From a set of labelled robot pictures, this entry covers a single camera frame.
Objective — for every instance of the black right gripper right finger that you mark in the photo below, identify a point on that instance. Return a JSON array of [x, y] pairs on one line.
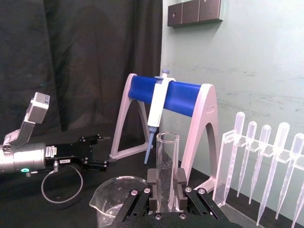
[[182, 178]]

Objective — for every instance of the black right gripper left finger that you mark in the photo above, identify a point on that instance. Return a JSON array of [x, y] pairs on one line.
[[152, 178]]

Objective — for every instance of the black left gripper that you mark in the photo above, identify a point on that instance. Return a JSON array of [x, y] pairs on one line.
[[71, 153]]

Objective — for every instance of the clear glass cylinder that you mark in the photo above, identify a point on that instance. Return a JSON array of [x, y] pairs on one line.
[[167, 171]]

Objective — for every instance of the clear acrylic dropper rack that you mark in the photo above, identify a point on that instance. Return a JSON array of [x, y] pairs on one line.
[[219, 171]]

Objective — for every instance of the clear glass beaker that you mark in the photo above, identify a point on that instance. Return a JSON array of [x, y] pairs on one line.
[[111, 197]]

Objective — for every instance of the white and blue pipette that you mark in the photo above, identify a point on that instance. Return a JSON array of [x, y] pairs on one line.
[[156, 107]]

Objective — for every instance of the grey stand with blue bar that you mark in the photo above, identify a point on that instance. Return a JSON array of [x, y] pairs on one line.
[[183, 99]]

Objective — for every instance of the clear plastic dropper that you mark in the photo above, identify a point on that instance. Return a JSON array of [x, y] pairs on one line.
[[264, 135], [299, 213], [297, 145], [282, 134], [251, 130], [238, 121]]

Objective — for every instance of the black curtain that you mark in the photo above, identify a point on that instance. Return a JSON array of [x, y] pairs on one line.
[[83, 59]]

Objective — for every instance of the black table cloth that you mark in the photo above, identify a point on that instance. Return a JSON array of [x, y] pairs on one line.
[[21, 211]]

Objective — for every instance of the dark wall-mounted box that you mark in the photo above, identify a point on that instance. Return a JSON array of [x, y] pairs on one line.
[[194, 12]]

